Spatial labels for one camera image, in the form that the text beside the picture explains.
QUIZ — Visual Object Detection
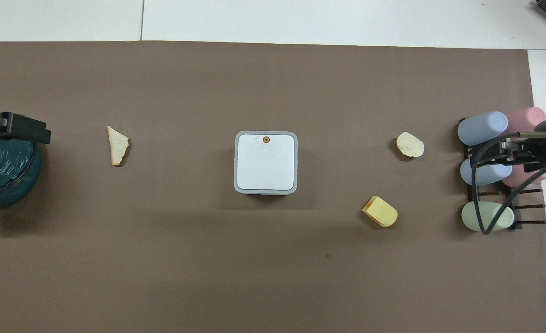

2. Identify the dark brown cup rack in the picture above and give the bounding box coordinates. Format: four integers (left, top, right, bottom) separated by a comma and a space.
457, 117, 546, 232

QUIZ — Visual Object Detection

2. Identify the blue cup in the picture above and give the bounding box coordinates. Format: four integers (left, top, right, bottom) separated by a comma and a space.
460, 157, 513, 187
457, 111, 509, 147

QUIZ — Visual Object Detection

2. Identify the pink cup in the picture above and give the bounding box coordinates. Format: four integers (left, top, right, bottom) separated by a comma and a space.
504, 106, 546, 139
502, 160, 546, 188

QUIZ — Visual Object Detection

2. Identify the white bin with grey rim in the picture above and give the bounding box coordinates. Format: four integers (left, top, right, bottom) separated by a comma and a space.
234, 131, 298, 195

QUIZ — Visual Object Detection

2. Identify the pale green cup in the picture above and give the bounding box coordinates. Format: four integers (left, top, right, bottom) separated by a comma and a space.
461, 201, 515, 232

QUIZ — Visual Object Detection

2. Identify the black cable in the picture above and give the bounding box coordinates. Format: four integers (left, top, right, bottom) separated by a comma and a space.
471, 131, 546, 236

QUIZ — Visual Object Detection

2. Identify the triangular toast piece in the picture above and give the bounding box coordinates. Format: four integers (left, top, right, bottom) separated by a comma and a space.
106, 125, 130, 167

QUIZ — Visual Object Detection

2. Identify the yellow cheese wedge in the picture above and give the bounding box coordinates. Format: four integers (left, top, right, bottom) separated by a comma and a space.
362, 196, 399, 228

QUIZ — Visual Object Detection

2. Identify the teal ribbed bowl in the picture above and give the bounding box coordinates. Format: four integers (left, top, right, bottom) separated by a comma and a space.
0, 133, 43, 208

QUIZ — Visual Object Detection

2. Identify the pale potato chip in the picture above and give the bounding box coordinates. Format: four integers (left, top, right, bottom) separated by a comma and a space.
396, 131, 425, 159

